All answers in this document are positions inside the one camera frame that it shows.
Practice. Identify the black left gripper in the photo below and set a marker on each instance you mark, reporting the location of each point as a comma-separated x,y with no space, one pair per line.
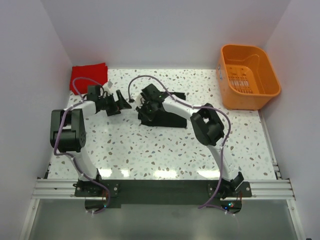
113,103

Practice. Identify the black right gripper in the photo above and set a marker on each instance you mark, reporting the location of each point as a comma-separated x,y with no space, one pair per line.
144,106

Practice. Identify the black t-shirt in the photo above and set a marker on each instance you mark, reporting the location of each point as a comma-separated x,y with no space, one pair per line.
164,118

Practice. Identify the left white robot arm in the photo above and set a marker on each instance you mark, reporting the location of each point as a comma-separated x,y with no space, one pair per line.
68,135

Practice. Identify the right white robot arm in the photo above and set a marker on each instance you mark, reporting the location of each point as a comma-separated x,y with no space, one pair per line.
207,126

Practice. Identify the folded red t-shirt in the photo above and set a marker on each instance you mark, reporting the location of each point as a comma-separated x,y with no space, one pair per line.
83,76

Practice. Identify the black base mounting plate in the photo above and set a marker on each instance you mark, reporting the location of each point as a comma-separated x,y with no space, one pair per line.
164,192

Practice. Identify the orange plastic basket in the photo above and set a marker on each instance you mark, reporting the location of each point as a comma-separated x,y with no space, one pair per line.
246,78

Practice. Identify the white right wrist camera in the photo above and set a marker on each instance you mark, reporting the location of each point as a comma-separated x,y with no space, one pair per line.
138,100

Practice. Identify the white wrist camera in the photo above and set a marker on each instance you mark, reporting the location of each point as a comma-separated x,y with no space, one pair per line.
107,86
138,100

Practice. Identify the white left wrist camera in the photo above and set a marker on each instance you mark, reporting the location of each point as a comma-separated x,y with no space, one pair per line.
107,86

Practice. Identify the aluminium front rail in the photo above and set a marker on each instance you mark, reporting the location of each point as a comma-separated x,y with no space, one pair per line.
261,189

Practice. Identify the aluminium rail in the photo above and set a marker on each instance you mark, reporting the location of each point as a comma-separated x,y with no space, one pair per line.
275,164
261,189

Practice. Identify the aluminium right side rail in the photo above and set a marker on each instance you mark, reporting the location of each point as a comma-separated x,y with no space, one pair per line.
275,164

